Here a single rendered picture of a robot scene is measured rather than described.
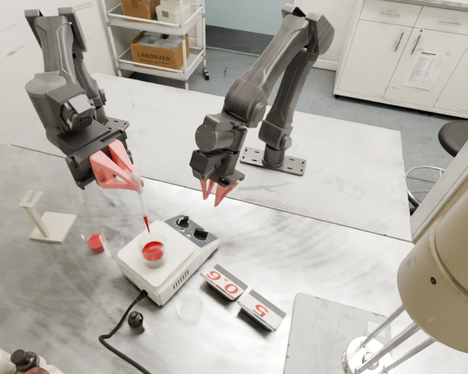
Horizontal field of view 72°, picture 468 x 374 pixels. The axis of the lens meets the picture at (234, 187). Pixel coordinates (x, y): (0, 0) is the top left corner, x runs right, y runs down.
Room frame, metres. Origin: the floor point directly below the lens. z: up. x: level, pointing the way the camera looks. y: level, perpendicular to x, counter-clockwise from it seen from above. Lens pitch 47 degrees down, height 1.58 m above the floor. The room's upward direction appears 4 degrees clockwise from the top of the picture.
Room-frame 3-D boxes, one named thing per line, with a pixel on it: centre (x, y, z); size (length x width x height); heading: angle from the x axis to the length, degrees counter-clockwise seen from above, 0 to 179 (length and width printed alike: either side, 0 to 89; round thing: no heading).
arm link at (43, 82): (0.46, 0.30, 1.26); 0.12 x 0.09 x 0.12; 22
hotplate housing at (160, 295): (0.37, 0.14, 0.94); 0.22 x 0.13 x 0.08; 146
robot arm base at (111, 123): (0.87, 0.47, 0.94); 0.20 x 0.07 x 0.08; 77
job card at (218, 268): (0.33, 0.01, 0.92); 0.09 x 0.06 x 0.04; 56
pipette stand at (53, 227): (0.45, 0.44, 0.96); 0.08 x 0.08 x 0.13; 87
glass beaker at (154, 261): (0.33, 0.15, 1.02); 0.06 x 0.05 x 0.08; 121
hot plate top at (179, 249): (0.35, 0.15, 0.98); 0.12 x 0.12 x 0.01; 56
